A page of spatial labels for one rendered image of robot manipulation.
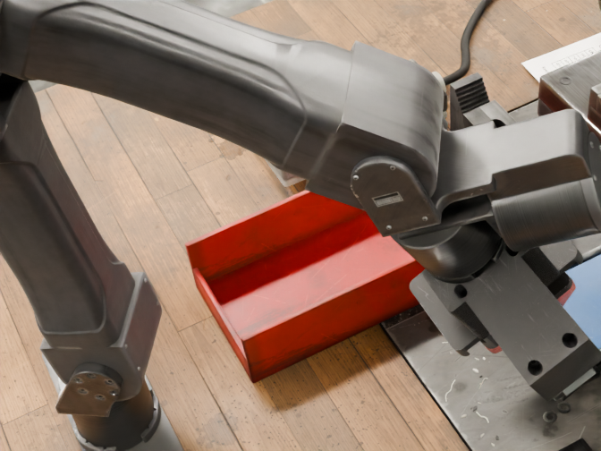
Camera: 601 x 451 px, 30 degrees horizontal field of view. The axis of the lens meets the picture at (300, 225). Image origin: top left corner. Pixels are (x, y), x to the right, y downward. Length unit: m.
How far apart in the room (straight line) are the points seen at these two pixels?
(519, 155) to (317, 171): 0.11
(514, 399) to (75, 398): 0.34
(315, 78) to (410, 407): 0.38
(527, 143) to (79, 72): 0.24
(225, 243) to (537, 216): 0.40
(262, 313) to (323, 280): 0.06
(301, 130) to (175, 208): 0.49
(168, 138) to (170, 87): 0.55
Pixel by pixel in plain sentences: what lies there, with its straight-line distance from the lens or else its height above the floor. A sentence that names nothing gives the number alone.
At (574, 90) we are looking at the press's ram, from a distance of 0.79.
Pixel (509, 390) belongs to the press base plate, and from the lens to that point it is 0.91.
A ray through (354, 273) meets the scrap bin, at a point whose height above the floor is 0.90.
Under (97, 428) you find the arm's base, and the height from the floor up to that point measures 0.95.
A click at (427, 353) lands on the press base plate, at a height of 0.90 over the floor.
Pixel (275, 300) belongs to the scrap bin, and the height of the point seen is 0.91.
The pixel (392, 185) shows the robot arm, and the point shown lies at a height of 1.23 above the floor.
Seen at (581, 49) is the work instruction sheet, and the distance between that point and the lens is 1.20.
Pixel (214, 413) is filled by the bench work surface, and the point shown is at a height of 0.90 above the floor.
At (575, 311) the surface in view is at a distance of 0.85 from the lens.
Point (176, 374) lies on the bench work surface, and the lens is 0.95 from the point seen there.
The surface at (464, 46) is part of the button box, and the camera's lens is 1.19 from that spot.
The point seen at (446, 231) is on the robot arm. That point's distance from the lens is 0.65.
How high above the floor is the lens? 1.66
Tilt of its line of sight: 48 degrees down
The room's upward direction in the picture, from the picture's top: 9 degrees counter-clockwise
